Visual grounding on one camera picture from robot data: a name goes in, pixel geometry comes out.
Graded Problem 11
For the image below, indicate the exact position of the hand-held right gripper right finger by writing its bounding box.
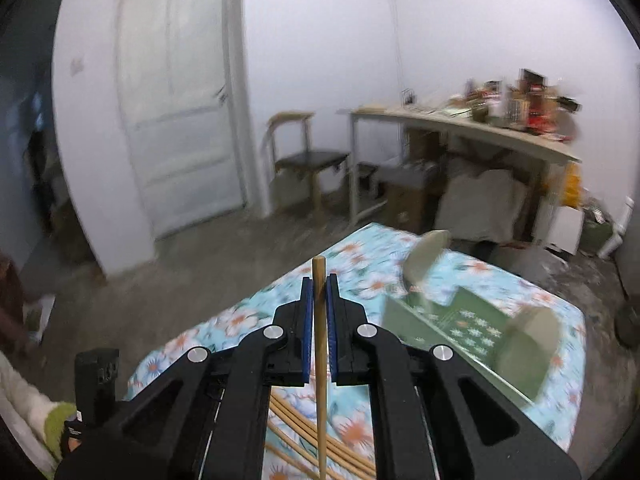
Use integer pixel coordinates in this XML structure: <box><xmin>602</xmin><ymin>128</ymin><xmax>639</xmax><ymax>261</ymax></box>
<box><xmin>326</xmin><ymin>274</ymin><xmax>583</xmax><ymax>480</ymax></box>

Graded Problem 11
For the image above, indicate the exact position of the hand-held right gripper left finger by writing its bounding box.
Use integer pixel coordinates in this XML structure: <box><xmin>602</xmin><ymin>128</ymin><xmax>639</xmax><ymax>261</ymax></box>
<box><xmin>55</xmin><ymin>276</ymin><xmax>316</xmax><ymax>480</ymax></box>

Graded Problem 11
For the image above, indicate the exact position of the bamboo chopstick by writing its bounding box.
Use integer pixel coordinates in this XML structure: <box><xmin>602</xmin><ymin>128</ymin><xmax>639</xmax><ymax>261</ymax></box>
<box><xmin>312</xmin><ymin>256</ymin><xmax>329</xmax><ymax>480</ymax></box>

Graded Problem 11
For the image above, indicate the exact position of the bundle of bamboo chopsticks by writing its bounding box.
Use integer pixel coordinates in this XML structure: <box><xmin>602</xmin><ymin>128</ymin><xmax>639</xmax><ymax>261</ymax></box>
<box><xmin>265</xmin><ymin>394</ymin><xmax>376</xmax><ymax>480</ymax></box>

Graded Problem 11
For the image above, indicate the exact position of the green perforated utensil holder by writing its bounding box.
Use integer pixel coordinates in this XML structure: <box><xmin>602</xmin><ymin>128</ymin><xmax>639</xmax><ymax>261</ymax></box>
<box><xmin>382</xmin><ymin>285</ymin><xmax>553</xmax><ymax>403</ymax></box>

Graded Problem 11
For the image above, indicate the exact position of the person's left forearm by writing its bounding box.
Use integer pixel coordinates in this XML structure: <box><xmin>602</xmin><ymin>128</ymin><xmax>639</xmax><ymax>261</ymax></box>
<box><xmin>0</xmin><ymin>350</ymin><xmax>81</xmax><ymax>476</ymax></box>

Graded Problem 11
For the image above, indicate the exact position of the dark wooden stool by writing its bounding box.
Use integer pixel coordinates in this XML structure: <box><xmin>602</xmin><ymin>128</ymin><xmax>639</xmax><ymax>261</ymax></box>
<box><xmin>357</xmin><ymin>160</ymin><xmax>442</xmax><ymax>234</ymax></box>

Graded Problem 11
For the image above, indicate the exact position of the wooden chair with dark seat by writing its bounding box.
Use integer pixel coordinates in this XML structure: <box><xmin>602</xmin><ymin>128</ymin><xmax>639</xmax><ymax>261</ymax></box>
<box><xmin>264</xmin><ymin>112</ymin><xmax>351</xmax><ymax>222</ymax></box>

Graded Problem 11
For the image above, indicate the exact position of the grey cloth bundle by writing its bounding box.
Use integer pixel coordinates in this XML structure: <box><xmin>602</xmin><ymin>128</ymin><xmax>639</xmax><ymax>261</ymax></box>
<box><xmin>434</xmin><ymin>157</ymin><xmax>532</xmax><ymax>242</ymax></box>

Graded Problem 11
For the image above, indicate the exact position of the white cabinet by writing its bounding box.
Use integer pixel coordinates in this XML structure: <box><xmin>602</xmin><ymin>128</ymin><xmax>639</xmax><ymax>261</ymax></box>
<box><xmin>541</xmin><ymin>204</ymin><xmax>585</xmax><ymax>257</ymax></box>

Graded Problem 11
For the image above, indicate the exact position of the white panelled door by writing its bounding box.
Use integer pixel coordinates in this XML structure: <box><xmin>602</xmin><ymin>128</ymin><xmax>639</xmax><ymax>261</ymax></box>
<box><xmin>116</xmin><ymin>0</ymin><xmax>247</xmax><ymax>239</ymax></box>

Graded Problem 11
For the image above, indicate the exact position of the long wooden table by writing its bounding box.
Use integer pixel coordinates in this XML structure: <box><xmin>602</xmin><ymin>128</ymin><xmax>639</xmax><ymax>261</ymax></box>
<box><xmin>344</xmin><ymin>102</ymin><xmax>584</xmax><ymax>242</ymax></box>

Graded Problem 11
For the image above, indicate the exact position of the yellow plastic bag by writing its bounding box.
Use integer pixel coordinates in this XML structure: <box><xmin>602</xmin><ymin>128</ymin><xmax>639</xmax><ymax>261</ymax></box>
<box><xmin>561</xmin><ymin>162</ymin><xmax>584</xmax><ymax>209</ymax></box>

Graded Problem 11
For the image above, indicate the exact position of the clutter of jars and boxes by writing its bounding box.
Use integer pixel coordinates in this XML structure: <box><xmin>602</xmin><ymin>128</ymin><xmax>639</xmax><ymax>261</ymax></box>
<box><xmin>400</xmin><ymin>67</ymin><xmax>584</xmax><ymax>142</ymax></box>

